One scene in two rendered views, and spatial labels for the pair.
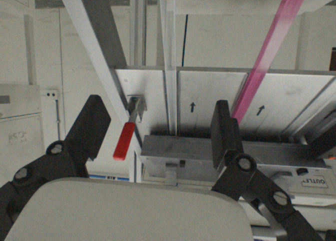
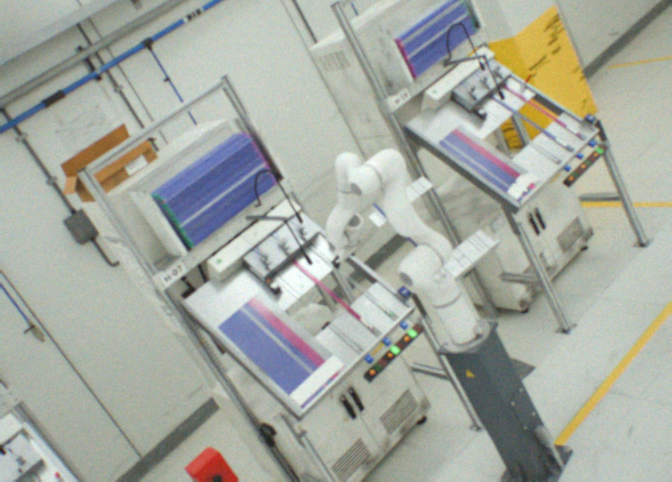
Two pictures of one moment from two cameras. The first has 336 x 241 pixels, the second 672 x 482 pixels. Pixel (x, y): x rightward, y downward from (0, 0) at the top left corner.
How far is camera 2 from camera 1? 3.40 m
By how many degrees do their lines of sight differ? 36
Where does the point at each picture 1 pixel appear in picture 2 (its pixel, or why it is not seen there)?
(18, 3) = not seen: hidden behind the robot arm
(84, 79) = (322, 154)
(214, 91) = (318, 270)
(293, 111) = (291, 283)
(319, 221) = (200, 251)
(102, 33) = (355, 263)
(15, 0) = not seen: hidden behind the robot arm
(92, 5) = (360, 267)
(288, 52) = (71, 419)
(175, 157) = (308, 239)
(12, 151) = (362, 107)
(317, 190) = (230, 266)
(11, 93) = not seen: hidden behind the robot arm
